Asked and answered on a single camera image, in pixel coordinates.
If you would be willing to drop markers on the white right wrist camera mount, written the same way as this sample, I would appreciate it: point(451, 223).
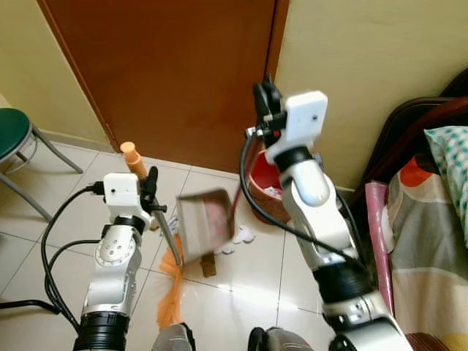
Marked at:
point(306, 117)

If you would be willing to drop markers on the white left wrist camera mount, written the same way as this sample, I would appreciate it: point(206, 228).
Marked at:
point(121, 190)

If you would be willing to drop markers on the green seat metal stool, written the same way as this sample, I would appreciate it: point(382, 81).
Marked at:
point(11, 131)

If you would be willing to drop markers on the white paper scrap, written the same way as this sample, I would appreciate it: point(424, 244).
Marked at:
point(243, 234)

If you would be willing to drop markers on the grey right robot leg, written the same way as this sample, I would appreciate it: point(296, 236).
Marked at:
point(281, 340)

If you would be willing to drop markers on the orange bristle broom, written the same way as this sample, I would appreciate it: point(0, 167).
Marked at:
point(132, 157)

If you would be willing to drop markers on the pink mattress edge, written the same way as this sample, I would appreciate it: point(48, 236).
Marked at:
point(376, 234)

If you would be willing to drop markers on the brown cardboard scrap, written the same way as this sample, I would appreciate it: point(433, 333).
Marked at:
point(208, 265)

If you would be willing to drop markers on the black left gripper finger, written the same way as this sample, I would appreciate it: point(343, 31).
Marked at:
point(153, 177)

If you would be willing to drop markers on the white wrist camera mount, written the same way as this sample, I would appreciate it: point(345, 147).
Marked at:
point(306, 117)
point(121, 190)

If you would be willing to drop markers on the brown wooden door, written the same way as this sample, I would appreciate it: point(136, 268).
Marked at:
point(168, 73)

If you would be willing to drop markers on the green checkered pillow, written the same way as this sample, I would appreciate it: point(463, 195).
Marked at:
point(453, 161)

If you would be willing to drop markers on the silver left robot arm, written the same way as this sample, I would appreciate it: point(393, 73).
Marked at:
point(110, 281)

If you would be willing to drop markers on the red plastic bin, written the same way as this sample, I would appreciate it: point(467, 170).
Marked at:
point(263, 183)

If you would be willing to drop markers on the dark wooden bed frame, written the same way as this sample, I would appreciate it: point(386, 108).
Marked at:
point(395, 131)

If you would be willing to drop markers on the grey left robot leg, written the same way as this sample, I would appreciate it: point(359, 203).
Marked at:
point(174, 338)

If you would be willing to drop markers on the grey robot leg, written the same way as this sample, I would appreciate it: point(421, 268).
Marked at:
point(281, 340)
point(174, 338)

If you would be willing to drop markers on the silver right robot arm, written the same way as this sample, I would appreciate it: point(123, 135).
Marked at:
point(322, 219)

